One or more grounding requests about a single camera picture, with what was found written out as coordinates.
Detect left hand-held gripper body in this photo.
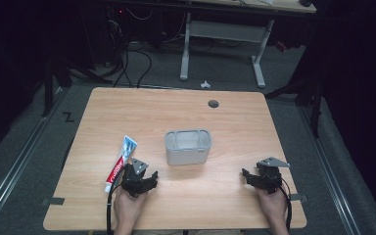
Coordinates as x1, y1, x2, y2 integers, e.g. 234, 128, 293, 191
120, 157, 151, 199

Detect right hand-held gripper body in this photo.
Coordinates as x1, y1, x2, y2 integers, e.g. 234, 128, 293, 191
256, 157, 291, 196

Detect red white blue toothpaste tube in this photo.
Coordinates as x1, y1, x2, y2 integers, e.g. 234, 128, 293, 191
104, 134, 138, 194

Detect grey divided holder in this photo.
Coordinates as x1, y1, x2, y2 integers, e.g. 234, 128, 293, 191
164, 128, 213, 166

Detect person's left hand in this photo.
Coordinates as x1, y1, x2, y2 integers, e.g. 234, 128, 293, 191
113, 184, 149, 223

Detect person's right hand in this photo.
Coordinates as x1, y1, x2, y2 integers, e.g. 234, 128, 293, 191
257, 187, 289, 223

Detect grey tape strip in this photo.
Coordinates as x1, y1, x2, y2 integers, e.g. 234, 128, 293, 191
40, 196, 66, 208
290, 193, 309, 203

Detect black metal stand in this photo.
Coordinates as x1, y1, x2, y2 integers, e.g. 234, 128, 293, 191
41, 57, 73, 118
263, 63, 325, 139

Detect small red object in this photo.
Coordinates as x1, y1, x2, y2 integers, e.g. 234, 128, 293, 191
275, 40, 289, 53

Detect wooden desk with white legs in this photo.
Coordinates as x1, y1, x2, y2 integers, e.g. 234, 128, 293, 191
178, 0, 318, 90

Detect dark computer tower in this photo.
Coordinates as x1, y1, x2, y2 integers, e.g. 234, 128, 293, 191
105, 5, 127, 68

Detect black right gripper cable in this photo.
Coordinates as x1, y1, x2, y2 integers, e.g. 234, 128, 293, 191
278, 177, 294, 233

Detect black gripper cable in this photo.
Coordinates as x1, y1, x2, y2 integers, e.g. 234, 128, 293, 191
278, 177, 294, 233
106, 169, 125, 235

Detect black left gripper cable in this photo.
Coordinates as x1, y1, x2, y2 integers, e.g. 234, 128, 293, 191
106, 169, 125, 235

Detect metal floor rail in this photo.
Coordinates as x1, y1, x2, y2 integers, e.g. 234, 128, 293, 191
297, 104, 362, 235
0, 87, 67, 231

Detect black floor cables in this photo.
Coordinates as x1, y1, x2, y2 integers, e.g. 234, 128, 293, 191
110, 41, 154, 89

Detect thin white cable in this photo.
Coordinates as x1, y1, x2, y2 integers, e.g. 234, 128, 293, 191
124, 6, 154, 22

